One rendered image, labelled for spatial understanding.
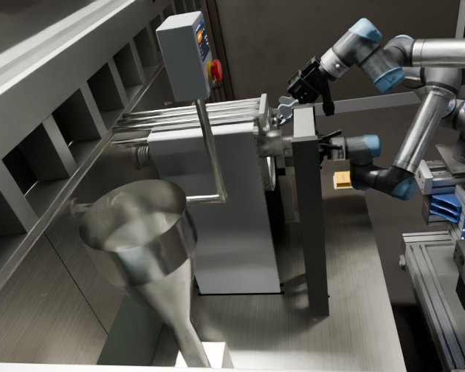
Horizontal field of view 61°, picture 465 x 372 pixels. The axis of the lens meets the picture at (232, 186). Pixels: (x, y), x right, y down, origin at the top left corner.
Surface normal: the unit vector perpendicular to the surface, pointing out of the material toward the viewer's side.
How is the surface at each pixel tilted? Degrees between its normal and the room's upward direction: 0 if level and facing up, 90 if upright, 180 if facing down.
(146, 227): 73
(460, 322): 0
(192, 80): 90
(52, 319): 90
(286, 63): 90
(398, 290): 0
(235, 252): 90
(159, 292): 107
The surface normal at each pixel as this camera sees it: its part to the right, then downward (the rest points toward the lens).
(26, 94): 0.98, -0.07
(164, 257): 0.56, 0.40
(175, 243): 0.77, 0.25
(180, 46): -0.11, 0.60
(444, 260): -0.18, -0.80
